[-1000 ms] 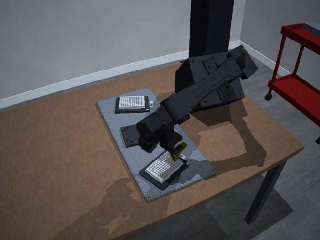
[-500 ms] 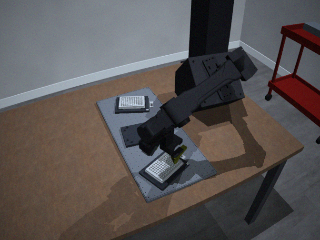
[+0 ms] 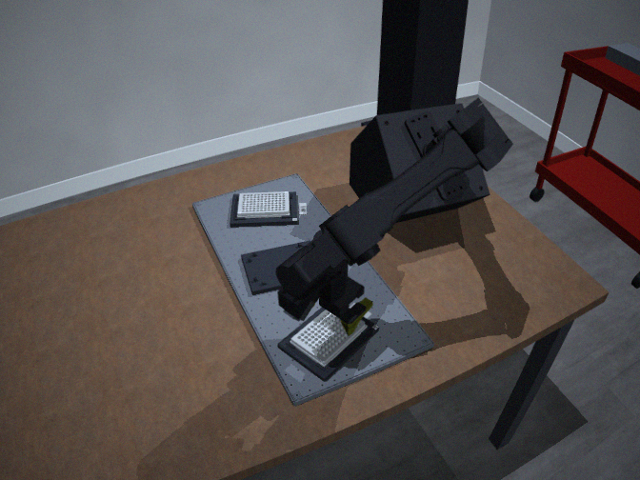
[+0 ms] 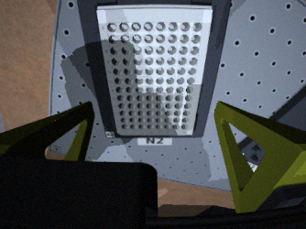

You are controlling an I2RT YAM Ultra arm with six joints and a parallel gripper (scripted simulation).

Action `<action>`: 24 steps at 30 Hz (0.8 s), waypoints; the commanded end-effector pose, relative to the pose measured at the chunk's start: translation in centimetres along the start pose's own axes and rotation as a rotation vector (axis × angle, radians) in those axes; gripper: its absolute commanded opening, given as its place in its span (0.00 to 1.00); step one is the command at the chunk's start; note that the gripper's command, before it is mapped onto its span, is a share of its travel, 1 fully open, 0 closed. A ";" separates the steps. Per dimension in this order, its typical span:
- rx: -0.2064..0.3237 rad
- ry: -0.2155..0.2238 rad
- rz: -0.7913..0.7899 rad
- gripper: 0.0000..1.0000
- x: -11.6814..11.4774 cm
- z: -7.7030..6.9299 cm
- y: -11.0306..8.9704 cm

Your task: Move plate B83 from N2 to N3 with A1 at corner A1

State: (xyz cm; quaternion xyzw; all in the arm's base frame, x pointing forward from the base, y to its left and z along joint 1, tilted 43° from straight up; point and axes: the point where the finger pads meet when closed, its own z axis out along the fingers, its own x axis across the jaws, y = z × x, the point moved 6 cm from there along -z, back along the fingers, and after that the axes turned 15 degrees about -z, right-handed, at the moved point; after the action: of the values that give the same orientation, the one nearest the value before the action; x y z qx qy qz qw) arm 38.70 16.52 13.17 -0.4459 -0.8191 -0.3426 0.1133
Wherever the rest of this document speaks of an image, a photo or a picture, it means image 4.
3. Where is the white label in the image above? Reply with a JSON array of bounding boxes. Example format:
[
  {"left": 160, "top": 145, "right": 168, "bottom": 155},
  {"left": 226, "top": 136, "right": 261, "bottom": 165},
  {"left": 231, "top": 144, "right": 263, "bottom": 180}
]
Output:
[
  {"left": 248, "top": 162, "right": 257, "bottom": 171},
  {"left": 137, "top": 138, "right": 172, "bottom": 145}
]

